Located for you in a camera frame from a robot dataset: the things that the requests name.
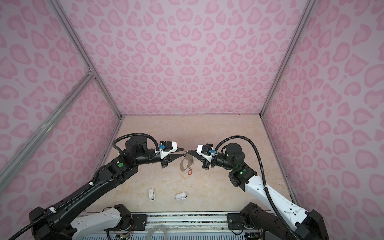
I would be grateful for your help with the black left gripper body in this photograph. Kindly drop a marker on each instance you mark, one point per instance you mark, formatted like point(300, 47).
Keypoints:
point(164, 162)

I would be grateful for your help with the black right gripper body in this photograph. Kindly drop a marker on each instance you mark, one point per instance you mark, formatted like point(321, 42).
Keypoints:
point(206, 165)

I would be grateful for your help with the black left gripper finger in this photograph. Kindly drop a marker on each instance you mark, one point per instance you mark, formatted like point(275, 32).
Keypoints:
point(174, 157)
point(179, 149)

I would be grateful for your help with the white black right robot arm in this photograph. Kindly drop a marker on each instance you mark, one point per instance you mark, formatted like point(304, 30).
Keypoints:
point(284, 219)

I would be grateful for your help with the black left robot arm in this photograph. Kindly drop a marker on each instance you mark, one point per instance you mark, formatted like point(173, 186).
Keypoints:
point(136, 149)

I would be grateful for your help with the white stapler left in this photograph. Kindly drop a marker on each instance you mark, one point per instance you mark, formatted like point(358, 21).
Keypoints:
point(151, 194)

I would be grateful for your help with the white stapler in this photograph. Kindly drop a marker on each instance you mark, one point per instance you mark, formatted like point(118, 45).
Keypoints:
point(181, 196)
point(151, 194)

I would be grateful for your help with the white stapler right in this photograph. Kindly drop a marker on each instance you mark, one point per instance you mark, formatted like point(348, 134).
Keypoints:
point(181, 196)

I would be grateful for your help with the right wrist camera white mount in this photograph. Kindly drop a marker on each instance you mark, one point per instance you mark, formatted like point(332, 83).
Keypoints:
point(206, 151)

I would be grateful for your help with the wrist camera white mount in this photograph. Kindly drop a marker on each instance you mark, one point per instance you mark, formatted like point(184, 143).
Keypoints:
point(206, 151)
point(165, 148)

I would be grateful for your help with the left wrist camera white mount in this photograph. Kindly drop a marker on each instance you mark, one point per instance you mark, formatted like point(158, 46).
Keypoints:
point(165, 148)

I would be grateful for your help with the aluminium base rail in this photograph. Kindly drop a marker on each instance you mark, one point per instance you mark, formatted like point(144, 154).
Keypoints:
point(186, 226)

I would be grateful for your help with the aluminium frame post left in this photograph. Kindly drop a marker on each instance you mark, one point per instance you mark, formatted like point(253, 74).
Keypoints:
point(79, 46)

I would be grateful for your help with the aluminium diagonal frame bar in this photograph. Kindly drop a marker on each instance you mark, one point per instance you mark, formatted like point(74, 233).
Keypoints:
point(19, 160)

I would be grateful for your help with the aluminium corner frame post right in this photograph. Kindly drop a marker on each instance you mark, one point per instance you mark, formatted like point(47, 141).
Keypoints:
point(294, 41)

